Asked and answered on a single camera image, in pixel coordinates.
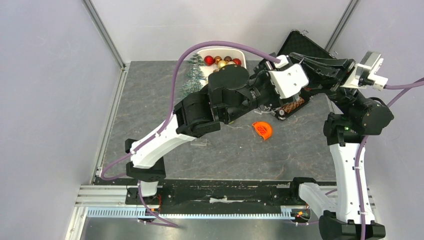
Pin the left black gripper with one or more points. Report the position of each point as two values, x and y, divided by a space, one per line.
263 72

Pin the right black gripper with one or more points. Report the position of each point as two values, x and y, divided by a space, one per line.
346 71

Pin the small frosted christmas tree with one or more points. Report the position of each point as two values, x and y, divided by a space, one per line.
194 76

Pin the clear battery box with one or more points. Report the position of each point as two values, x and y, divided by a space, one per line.
199 142

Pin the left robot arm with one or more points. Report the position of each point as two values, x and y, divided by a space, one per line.
229 94

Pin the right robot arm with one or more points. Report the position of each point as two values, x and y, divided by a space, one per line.
351 216

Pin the orange semicircle plastic piece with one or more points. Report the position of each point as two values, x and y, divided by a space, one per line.
263 129

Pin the dark red bauble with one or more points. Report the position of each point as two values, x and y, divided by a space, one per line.
237 61

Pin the white plastic tray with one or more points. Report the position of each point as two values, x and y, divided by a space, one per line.
222 52

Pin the brown matte bauble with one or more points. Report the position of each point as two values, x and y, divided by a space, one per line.
228 59

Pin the gold shiny bauble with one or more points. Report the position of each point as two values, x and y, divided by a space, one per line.
220 64

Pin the copper shiny bauble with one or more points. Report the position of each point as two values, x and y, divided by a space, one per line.
217 59

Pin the red glitter bauble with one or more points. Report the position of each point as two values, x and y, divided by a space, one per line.
209 60

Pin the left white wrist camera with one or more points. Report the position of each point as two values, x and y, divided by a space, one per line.
288 79

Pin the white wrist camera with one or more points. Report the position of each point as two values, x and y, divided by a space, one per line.
365 74
288 79

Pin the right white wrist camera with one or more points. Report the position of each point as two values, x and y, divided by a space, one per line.
365 74

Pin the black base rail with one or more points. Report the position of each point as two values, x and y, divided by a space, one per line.
212 196

